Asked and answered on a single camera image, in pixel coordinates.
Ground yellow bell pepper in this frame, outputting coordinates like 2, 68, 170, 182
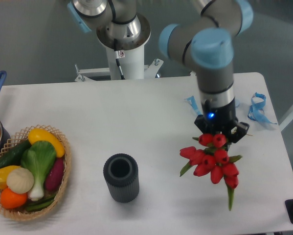
0, 165, 20, 190

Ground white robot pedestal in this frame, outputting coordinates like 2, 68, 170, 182
96, 12, 152, 80

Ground dark grey ribbed vase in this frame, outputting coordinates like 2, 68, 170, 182
103, 153, 139, 203

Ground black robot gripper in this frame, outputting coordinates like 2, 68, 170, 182
194, 99, 249, 143

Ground light blue ribbon strip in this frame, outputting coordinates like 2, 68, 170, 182
185, 96, 202, 115

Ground green cucumber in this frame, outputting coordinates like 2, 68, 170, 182
0, 140, 31, 169

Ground green bean pods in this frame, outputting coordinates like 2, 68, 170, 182
25, 194, 55, 212

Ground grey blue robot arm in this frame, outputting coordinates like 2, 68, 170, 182
68, 0, 253, 143

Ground woven wicker basket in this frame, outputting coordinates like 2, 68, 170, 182
0, 125, 71, 221

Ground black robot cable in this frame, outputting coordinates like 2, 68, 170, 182
113, 38, 126, 80

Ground purple sweet potato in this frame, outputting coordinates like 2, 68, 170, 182
45, 158, 65, 191

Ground red tulip bouquet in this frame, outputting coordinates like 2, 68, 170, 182
180, 133, 242, 210

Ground white base bracket frame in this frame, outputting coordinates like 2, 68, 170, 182
75, 57, 163, 82

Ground yellow squash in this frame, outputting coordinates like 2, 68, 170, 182
28, 128, 65, 158

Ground green bok choy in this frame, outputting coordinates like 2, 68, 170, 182
21, 141, 56, 201

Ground crumpled blue ribbon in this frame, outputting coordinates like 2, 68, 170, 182
248, 93, 277, 124

